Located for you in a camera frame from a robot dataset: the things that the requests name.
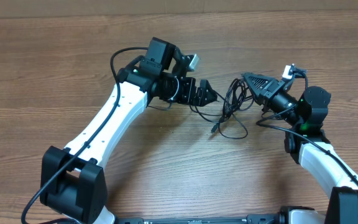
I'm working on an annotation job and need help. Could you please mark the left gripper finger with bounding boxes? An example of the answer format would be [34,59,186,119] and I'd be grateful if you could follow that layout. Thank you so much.
[194,87,208,106]
[199,80,218,104]

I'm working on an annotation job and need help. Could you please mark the black USB cable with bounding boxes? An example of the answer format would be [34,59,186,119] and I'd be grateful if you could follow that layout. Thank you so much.
[190,77,256,134]

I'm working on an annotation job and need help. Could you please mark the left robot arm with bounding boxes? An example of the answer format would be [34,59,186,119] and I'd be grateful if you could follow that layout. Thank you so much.
[34,37,217,223]

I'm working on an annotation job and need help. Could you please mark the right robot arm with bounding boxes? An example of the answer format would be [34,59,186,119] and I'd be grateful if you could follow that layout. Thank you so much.
[242,68,358,223]

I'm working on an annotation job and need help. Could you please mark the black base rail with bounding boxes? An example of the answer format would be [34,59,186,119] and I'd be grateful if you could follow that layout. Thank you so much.
[115,205,326,224]

